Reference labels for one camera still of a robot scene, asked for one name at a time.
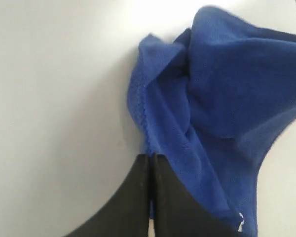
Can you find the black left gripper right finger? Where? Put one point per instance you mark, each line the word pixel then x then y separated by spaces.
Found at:
pixel 176 212

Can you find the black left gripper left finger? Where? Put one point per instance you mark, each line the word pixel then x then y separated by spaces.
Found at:
pixel 127 212

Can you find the blue microfiber towel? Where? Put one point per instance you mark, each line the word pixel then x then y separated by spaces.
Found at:
pixel 213 102

